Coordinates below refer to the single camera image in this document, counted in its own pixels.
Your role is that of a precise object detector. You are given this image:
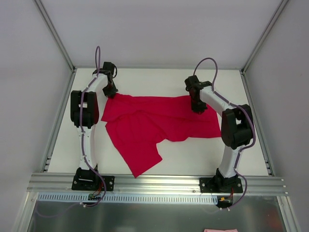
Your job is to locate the red t-shirt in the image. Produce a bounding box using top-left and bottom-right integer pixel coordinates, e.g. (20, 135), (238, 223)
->
(101, 94), (221, 177)

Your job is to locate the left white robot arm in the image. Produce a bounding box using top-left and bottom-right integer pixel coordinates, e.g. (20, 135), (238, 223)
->
(70, 70), (118, 171)

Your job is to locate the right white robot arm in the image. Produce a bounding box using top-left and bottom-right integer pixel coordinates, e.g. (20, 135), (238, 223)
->
(185, 81), (256, 192)

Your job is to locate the pink folded cloth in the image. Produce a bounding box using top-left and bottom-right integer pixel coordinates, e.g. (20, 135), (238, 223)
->
(203, 229), (238, 232)

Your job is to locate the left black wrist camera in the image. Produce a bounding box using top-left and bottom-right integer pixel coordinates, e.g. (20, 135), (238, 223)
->
(102, 62), (118, 77)

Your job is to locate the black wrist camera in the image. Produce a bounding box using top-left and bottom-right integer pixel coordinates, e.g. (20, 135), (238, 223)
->
(184, 75), (200, 92)
(102, 62), (118, 77)

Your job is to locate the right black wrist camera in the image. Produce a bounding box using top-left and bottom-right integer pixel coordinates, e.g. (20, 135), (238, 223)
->
(184, 75), (200, 92)

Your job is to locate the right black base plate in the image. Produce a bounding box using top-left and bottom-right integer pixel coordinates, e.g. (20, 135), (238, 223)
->
(199, 176), (243, 193)

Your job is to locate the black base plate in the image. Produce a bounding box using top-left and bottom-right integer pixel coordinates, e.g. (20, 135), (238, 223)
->
(71, 175), (115, 191)
(199, 176), (243, 193)

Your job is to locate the left aluminium frame post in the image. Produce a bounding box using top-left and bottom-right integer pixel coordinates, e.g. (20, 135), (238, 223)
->
(33, 0), (75, 73)

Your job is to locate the aluminium frame post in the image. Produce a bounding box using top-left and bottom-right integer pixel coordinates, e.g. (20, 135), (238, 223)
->
(240, 0), (290, 73)
(33, 0), (75, 73)

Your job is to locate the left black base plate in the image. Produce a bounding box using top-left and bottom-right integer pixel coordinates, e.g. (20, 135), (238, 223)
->
(71, 175), (115, 191)

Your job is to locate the slotted cable duct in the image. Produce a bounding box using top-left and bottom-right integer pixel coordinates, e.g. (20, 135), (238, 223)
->
(37, 192), (218, 205)

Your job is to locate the aluminium front rail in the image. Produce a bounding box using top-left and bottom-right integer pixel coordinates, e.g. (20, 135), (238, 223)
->
(27, 173), (289, 196)

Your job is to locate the right aluminium frame post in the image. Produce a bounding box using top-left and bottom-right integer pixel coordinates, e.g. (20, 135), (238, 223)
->
(240, 0), (290, 73)

